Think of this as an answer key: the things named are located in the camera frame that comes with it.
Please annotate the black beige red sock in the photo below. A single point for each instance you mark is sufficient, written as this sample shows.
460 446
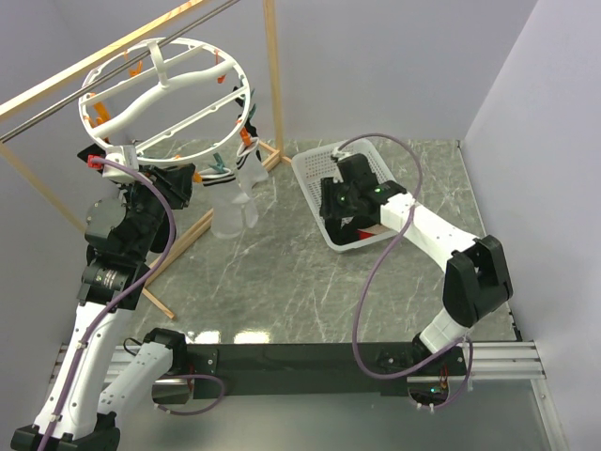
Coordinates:
357 229

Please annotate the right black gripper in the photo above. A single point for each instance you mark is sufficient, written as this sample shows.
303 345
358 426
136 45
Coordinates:
330 206

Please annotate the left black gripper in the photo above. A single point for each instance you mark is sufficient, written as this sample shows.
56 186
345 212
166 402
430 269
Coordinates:
175 182

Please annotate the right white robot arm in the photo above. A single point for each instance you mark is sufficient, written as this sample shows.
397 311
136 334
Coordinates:
476 278

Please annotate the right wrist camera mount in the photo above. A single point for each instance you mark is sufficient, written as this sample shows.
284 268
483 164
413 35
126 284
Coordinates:
338 155

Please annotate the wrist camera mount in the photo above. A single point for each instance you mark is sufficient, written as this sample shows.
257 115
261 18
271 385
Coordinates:
338 155
115 162

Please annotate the white striped hanging sock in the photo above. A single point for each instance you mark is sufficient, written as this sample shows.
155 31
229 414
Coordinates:
226 199

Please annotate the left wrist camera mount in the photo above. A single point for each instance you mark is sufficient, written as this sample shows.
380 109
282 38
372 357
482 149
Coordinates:
115 162

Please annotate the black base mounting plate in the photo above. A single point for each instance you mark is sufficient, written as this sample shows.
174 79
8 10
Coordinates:
317 369

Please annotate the wooden rack frame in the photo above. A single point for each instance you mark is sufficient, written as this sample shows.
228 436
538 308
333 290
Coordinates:
45 88

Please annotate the white round clip hanger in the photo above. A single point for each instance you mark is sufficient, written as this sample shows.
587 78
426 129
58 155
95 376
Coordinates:
99 126

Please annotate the black striped sock at left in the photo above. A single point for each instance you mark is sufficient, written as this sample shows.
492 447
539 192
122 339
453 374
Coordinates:
91 152

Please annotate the white plastic mesh basket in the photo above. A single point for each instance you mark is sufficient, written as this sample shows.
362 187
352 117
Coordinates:
319 169

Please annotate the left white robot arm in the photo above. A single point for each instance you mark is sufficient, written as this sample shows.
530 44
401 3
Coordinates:
82 412

